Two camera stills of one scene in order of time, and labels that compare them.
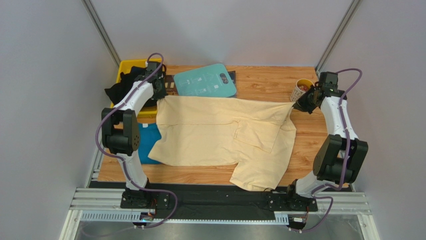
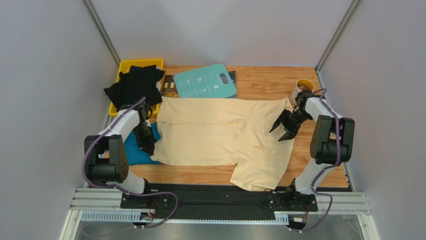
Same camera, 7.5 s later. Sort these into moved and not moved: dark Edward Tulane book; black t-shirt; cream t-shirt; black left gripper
Moved: black left gripper
Not moved: dark Edward Tulane book; black t-shirt; cream t-shirt
